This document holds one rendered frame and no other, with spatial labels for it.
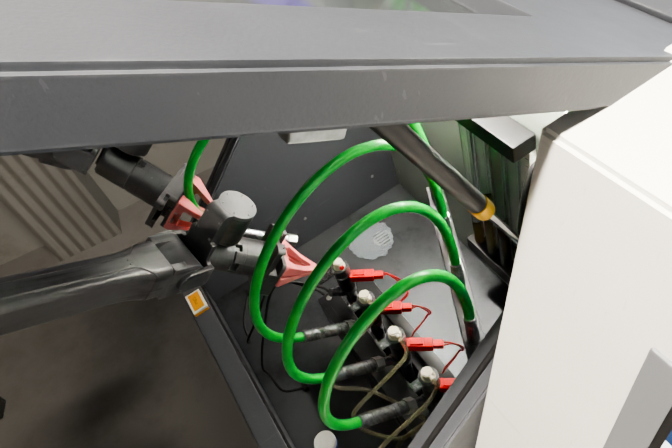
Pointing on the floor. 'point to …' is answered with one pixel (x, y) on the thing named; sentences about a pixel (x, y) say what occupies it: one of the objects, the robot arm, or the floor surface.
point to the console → (587, 275)
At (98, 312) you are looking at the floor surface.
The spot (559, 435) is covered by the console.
